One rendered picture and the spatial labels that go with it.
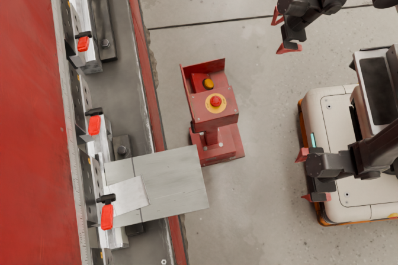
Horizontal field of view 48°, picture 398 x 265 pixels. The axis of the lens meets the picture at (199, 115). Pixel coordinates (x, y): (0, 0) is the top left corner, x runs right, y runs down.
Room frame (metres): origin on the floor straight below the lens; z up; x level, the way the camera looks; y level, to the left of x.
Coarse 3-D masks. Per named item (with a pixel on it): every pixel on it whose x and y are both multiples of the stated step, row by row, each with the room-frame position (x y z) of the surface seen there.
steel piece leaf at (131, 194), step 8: (136, 176) 0.23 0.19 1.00; (120, 184) 0.21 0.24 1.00; (128, 184) 0.21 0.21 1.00; (136, 184) 0.21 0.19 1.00; (144, 184) 0.20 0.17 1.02; (112, 192) 0.19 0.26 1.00; (120, 192) 0.19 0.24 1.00; (128, 192) 0.19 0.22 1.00; (136, 192) 0.18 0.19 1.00; (144, 192) 0.18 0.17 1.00; (120, 200) 0.17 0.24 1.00; (128, 200) 0.17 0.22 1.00; (136, 200) 0.16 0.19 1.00; (144, 200) 0.16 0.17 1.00; (120, 208) 0.15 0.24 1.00; (128, 208) 0.14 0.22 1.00; (136, 208) 0.14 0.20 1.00
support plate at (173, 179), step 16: (128, 160) 0.28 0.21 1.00; (144, 160) 0.27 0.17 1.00; (160, 160) 0.27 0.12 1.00; (176, 160) 0.26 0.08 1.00; (192, 160) 0.26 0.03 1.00; (112, 176) 0.24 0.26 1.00; (128, 176) 0.23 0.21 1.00; (144, 176) 0.23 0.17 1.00; (160, 176) 0.22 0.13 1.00; (176, 176) 0.22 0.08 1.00; (192, 176) 0.21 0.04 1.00; (160, 192) 0.18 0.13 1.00; (176, 192) 0.17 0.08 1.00; (192, 192) 0.17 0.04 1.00; (144, 208) 0.14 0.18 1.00; (160, 208) 0.14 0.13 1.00; (176, 208) 0.13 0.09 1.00; (192, 208) 0.13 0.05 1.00; (128, 224) 0.10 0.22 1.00
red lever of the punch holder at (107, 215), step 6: (102, 198) 0.14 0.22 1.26; (108, 198) 0.14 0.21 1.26; (114, 198) 0.14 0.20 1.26; (108, 204) 0.13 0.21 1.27; (102, 210) 0.11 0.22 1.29; (108, 210) 0.11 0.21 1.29; (102, 216) 0.10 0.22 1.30; (108, 216) 0.10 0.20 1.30; (102, 222) 0.09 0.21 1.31; (108, 222) 0.08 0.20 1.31; (102, 228) 0.07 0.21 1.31; (108, 228) 0.07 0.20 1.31
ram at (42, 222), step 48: (0, 0) 0.38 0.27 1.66; (48, 0) 0.53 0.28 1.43; (0, 48) 0.30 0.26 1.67; (48, 48) 0.40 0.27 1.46; (0, 96) 0.22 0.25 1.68; (48, 96) 0.29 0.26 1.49; (0, 144) 0.16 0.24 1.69; (48, 144) 0.20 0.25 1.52; (0, 192) 0.10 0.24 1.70; (48, 192) 0.12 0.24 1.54; (0, 240) 0.04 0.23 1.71; (48, 240) 0.05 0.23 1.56
